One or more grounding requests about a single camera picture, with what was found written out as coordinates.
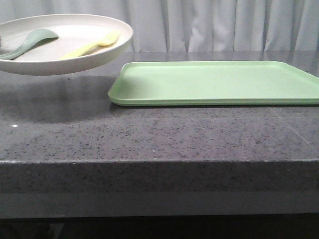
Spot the green plastic spoon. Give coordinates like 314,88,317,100
0,29,58,60

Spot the beige round plate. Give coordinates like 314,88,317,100
0,14,133,76

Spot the yellow plastic fork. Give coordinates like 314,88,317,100
59,31,120,60

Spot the white pleated curtain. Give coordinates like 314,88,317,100
0,0,319,52

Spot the light green serving tray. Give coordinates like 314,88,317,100
108,61,319,106

